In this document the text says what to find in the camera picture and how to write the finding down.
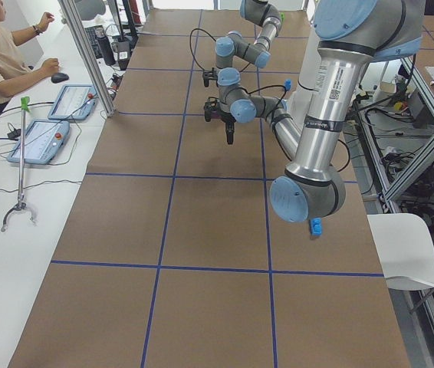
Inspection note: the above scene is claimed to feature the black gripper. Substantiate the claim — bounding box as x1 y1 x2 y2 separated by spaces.
203 97 235 145
202 67 219 87

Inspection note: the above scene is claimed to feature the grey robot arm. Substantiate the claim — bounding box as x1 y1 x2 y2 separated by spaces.
203 0 426 222
202 0 282 87

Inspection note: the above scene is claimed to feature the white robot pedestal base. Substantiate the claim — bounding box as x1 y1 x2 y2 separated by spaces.
288 26 321 123

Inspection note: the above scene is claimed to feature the black water bottle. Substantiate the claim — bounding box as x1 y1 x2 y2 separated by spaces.
94 27 116 66

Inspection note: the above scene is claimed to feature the near teach pendant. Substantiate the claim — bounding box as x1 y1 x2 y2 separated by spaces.
25 120 70 165

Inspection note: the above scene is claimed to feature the long blue studded block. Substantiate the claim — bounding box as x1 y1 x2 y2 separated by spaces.
309 218 323 237

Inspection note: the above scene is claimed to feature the far teach pendant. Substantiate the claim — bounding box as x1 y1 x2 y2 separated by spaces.
48 84 97 120

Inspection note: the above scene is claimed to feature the black keyboard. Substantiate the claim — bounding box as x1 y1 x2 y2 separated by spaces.
84 26 103 59

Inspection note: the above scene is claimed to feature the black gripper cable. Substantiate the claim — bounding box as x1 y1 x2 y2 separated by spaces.
189 27 220 74
239 82 291 116

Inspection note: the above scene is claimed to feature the teach pendant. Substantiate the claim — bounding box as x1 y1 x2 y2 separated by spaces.
48 84 97 120
25 120 70 165

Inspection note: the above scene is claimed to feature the green handled grabber tool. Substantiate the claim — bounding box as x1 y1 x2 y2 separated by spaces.
1 97 35 232

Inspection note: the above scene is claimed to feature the black computer mouse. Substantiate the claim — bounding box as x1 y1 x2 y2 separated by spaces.
51 72 69 84

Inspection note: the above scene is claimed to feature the aluminium frame post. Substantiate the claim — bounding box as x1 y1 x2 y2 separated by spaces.
58 0 115 117

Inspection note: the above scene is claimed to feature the white chair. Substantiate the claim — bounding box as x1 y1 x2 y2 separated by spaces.
367 213 434 291

